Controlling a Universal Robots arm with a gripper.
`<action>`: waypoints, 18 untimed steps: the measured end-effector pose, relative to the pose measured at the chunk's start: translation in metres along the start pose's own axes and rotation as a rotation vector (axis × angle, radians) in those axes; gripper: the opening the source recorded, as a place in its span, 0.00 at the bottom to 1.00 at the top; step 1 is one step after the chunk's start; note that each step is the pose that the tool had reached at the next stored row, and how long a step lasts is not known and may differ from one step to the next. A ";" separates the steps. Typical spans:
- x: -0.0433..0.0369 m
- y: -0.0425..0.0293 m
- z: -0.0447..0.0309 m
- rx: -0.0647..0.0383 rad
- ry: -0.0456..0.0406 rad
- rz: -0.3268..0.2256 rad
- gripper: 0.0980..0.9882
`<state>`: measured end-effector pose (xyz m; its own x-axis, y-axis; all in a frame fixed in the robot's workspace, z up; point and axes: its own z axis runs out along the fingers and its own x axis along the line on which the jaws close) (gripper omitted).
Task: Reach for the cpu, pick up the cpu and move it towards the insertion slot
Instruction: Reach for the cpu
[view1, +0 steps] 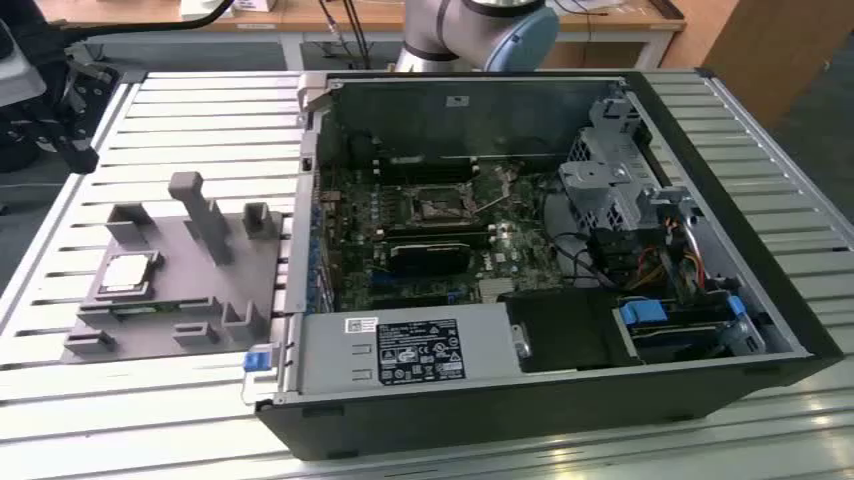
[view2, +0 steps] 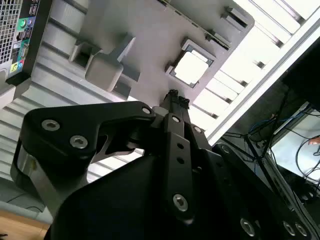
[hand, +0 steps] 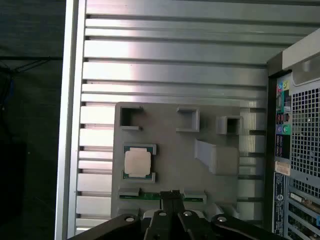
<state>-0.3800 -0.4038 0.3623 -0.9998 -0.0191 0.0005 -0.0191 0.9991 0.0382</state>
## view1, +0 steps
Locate yellow red wire bundle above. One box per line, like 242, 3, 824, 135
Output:
630, 248, 709, 292

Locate flat white box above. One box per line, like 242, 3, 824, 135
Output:
179, 0, 235, 21

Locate green RAM stick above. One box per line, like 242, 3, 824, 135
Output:
111, 298, 210, 316

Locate grey plastic parts rack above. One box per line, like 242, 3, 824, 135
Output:
59, 171, 290, 365

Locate silver metal drive cage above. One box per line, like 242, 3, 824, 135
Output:
558, 94, 670, 237

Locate black open PC case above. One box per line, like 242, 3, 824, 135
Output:
255, 68, 844, 462

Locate CPU socket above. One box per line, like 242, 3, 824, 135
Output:
409, 186, 479, 225

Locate silver square CPU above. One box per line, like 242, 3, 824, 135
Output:
96, 252, 163, 300

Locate black RAM slots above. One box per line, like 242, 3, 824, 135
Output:
375, 153, 479, 185

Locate black internal cable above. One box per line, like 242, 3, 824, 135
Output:
551, 231, 623, 292

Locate blue case latch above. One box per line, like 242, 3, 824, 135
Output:
243, 344, 276, 374

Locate black graphics card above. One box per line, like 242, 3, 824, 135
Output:
389, 241, 471, 277

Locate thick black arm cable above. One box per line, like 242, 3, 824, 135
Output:
63, 0, 238, 32

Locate black hanging cables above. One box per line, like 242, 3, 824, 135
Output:
315, 0, 377, 70

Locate black RAM sticks pair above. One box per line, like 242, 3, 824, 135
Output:
382, 225, 494, 247

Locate metal socket cover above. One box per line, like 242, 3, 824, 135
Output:
491, 164, 521, 200

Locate blue disk carrier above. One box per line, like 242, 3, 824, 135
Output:
617, 296, 670, 329

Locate green motherboard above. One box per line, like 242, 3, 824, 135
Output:
313, 158, 577, 312

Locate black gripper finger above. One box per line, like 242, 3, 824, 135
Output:
40, 47, 123, 175

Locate wooden desk white frame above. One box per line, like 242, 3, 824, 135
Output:
39, 0, 689, 71

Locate thin metal locking lever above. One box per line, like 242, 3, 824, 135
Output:
474, 191, 521, 213

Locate small silver heat sink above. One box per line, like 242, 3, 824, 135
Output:
478, 278, 521, 305

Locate brown wooden cabinet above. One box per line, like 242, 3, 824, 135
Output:
705, 0, 854, 130

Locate silver power supply with label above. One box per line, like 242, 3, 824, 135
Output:
297, 302, 523, 395

